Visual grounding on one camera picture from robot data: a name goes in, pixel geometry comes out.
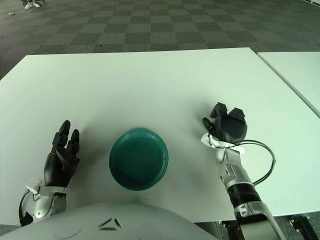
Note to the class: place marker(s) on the black table foot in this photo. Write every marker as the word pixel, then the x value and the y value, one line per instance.
pixel 303 228

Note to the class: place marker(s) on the white sneaker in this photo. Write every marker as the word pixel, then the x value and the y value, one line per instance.
pixel 36 4
pixel 28 6

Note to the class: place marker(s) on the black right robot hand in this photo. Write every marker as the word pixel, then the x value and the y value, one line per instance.
pixel 231 128

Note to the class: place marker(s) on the person leg in jeans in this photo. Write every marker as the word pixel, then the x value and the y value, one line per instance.
pixel 25 2

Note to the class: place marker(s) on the black table support bar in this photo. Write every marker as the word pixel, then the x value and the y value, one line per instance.
pixel 228 230

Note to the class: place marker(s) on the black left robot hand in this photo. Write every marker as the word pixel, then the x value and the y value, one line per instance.
pixel 58 165

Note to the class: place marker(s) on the white neighbouring table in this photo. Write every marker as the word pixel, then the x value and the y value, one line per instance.
pixel 297 72

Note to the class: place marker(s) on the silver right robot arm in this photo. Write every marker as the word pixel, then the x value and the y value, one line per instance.
pixel 237 172

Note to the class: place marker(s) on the green round plate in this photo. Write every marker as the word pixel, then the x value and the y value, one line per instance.
pixel 138 160

